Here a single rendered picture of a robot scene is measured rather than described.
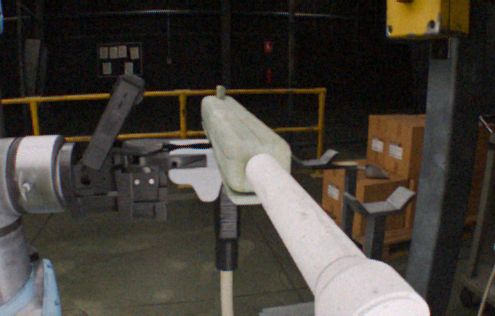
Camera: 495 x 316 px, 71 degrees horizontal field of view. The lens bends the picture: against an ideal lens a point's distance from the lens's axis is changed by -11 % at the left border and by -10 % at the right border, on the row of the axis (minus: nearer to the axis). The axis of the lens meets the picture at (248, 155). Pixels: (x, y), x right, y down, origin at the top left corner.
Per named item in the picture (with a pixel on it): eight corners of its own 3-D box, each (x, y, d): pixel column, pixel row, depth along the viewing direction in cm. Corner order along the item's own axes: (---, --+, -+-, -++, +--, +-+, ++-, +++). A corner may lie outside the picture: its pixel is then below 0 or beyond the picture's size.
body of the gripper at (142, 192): (171, 197, 50) (79, 202, 47) (168, 133, 47) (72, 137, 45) (172, 221, 42) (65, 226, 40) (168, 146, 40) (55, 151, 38)
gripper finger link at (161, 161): (208, 162, 45) (134, 162, 44) (207, 147, 44) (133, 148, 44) (206, 173, 40) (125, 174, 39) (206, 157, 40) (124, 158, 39)
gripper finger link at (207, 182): (249, 195, 46) (171, 196, 45) (249, 147, 44) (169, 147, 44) (251, 205, 43) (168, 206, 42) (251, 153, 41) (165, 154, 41)
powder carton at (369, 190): (378, 213, 286) (382, 168, 278) (402, 227, 259) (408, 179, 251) (336, 221, 274) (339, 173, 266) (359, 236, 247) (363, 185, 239)
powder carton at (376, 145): (404, 156, 315) (408, 114, 307) (425, 164, 288) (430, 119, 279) (366, 158, 306) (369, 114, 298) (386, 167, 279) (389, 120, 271)
